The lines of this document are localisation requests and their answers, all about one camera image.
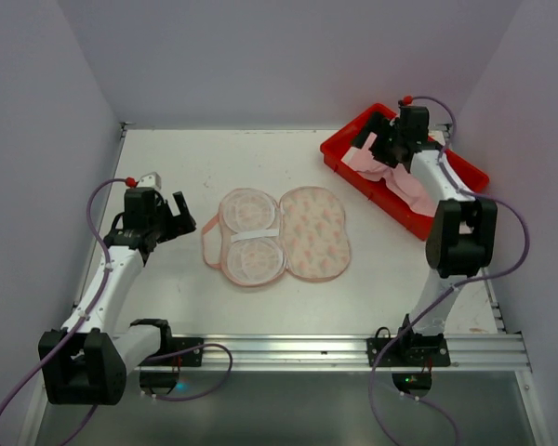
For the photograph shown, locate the pink bra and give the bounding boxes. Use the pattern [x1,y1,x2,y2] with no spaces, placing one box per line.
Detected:
[346,136,436,217]

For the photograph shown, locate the floral fabric laundry bag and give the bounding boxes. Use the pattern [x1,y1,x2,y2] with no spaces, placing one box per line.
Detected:
[201,187,352,287]

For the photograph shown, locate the white bra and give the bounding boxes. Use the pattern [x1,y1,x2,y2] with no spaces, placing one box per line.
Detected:
[341,147,357,164]

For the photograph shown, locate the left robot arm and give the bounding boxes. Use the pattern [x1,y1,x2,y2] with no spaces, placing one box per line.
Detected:
[38,187,196,406]

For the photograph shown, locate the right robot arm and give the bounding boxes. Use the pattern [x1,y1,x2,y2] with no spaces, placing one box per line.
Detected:
[352,104,498,366]

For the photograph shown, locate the red plastic tray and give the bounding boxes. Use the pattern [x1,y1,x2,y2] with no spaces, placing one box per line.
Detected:
[320,103,489,241]

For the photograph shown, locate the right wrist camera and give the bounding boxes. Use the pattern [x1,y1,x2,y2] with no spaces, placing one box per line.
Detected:
[390,116,402,132]

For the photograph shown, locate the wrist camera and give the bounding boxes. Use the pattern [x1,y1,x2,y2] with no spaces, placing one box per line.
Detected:
[138,172,162,191]
[390,116,402,132]

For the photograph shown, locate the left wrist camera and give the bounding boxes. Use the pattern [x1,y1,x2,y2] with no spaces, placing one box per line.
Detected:
[138,172,162,191]

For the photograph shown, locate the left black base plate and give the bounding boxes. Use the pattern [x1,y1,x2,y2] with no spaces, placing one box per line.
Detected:
[166,336,204,368]

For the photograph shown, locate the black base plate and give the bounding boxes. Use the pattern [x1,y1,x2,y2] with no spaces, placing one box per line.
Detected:
[365,327,451,368]
[166,336,204,368]

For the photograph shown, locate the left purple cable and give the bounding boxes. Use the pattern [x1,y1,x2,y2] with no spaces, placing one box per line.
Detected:
[0,175,233,446]

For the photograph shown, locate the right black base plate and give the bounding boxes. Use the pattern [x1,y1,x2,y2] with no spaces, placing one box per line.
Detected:
[365,327,451,368]

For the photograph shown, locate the aluminium front rail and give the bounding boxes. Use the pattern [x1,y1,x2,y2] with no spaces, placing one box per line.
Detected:
[135,334,530,373]

